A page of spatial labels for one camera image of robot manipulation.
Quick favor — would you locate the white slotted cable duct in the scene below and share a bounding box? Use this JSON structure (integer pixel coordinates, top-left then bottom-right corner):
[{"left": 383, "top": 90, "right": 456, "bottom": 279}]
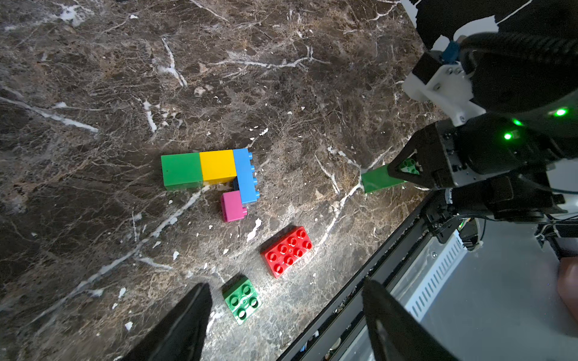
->
[{"left": 403, "top": 230, "right": 468, "bottom": 323}]

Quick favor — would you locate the red lego brick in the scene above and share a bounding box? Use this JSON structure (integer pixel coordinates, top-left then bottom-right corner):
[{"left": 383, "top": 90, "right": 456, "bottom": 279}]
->
[{"left": 260, "top": 227, "right": 313, "bottom": 279}]

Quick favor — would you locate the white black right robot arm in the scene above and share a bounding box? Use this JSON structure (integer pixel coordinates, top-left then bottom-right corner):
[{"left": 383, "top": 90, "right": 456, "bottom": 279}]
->
[{"left": 388, "top": 1, "right": 577, "bottom": 228}]

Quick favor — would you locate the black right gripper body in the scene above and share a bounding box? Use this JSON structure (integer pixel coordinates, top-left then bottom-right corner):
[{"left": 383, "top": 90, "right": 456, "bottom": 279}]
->
[{"left": 446, "top": 116, "right": 564, "bottom": 221}]

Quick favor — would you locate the pink lego brick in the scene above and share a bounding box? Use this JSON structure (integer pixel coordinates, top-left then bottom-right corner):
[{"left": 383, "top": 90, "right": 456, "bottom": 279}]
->
[{"left": 221, "top": 190, "right": 248, "bottom": 223}]

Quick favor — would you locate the black front frame rail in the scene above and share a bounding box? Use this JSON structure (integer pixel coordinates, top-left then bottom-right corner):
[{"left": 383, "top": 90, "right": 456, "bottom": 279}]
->
[{"left": 279, "top": 191, "right": 444, "bottom": 360}]

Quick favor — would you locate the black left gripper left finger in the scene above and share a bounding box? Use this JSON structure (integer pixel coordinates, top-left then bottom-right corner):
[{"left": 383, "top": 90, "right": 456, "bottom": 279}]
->
[{"left": 122, "top": 283, "right": 213, "bottom": 361}]

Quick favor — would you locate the green lego brick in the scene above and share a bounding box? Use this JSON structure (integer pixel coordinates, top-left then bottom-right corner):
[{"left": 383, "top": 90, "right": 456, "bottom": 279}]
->
[
  {"left": 223, "top": 276, "right": 261, "bottom": 325},
  {"left": 161, "top": 153, "right": 203, "bottom": 191},
  {"left": 361, "top": 159, "right": 420, "bottom": 194}
]

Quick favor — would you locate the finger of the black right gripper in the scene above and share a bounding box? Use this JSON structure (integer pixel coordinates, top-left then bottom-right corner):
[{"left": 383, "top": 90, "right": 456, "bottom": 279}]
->
[
  {"left": 390, "top": 123, "right": 445, "bottom": 169},
  {"left": 388, "top": 166, "right": 440, "bottom": 190}
]

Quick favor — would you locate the blue lego brick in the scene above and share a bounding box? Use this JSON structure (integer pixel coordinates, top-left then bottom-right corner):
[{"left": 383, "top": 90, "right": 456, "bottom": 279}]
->
[{"left": 233, "top": 148, "right": 260, "bottom": 205}]

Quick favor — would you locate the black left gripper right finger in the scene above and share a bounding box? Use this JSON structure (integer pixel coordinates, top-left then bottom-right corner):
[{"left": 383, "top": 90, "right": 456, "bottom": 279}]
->
[{"left": 362, "top": 280, "right": 456, "bottom": 360}]

